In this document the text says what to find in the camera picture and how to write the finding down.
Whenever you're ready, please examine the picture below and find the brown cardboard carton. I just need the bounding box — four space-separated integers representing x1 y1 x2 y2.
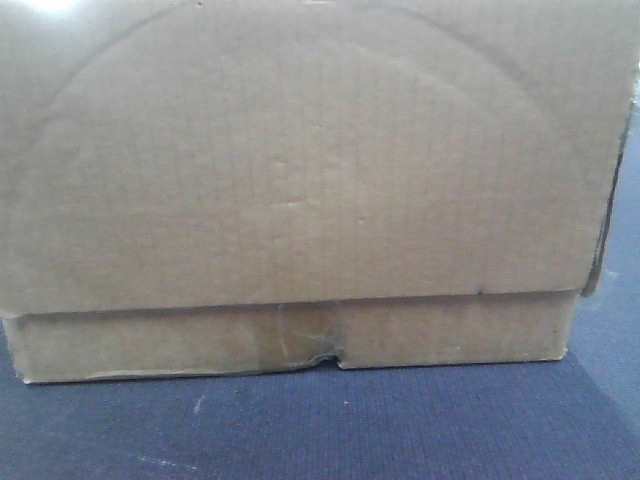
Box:
1 1 639 384

